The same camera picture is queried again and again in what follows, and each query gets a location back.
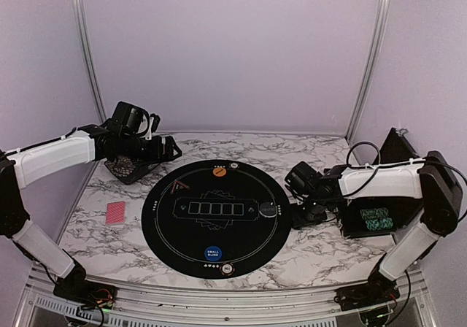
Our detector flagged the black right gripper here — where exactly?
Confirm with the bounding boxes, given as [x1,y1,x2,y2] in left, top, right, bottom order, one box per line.
[287,195,331,230]

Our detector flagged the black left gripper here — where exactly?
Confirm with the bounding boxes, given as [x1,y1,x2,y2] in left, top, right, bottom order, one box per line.
[120,133,181,168]

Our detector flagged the black dealer button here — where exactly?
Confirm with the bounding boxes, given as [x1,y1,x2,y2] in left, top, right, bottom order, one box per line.
[259,202,279,218]

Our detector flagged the red triangular all-in marker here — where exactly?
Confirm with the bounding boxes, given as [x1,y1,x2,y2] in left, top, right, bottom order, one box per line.
[171,180,190,194]

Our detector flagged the orange big blind button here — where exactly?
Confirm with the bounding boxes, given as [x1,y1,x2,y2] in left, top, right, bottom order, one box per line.
[212,166,227,177]

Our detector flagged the white red chip stack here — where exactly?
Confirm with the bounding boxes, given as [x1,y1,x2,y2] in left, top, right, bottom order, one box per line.
[220,263,234,276]

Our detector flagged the blue small blind button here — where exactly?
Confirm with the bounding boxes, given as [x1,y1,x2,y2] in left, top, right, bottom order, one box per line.
[204,246,223,262]

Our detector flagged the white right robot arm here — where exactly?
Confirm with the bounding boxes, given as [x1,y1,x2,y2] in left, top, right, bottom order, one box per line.
[285,151,463,304]

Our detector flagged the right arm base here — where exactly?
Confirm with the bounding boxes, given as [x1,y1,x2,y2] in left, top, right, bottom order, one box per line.
[333,281,401,311]

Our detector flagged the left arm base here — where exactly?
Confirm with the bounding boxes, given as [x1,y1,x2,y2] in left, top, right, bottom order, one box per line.
[53,266,117,308]

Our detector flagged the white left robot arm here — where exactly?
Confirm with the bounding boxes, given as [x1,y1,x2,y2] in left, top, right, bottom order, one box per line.
[1,101,182,301]

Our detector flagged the black floral patterned pouch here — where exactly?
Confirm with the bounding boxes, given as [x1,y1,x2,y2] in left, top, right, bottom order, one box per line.
[104,156,161,185]

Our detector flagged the black poker chip case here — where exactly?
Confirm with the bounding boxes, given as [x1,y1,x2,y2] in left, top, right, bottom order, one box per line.
[338,128,424,238]

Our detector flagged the red playing card deck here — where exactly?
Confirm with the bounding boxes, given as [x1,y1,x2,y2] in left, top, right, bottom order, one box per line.
[106,201,126,226]

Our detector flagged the round black poker mat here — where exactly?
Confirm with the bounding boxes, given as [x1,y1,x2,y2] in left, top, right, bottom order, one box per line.
[141,160,291,280]

